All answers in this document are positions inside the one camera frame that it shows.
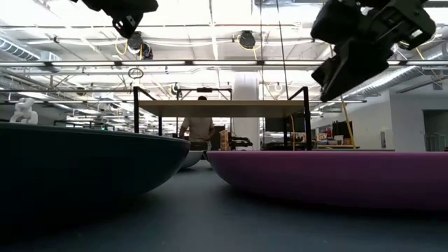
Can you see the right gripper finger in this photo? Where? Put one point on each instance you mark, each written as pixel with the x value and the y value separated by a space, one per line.
pixel 357 66
pixel 322 71

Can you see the purple plate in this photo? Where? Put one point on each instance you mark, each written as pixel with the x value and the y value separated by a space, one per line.
pixel 332 178

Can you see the black plate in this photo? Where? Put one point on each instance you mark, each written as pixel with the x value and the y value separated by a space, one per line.
pixel 70 164

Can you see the dark round ceiling fixture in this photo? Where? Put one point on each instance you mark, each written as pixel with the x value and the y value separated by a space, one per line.
pixel 147 52

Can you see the black monitor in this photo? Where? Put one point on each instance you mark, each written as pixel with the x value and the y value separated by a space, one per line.
pixel 276 124
pixel 342 129

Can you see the yellow printed box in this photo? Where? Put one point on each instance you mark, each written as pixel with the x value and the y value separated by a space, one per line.
pixel 224 140

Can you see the person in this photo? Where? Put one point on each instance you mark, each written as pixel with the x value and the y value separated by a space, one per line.
pixel 197 129

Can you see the white robot figure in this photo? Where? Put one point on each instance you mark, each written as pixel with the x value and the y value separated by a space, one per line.
pixel 24 112

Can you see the silver ventilation duct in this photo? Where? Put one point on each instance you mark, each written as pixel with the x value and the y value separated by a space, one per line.
pixel 402 78
pixel 17 50

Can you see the wooden shelf with black frame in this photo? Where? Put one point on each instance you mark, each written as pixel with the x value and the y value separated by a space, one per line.
pixel 224 108

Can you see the black distant station frame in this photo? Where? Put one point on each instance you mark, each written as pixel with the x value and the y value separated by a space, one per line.
pixel 204 90

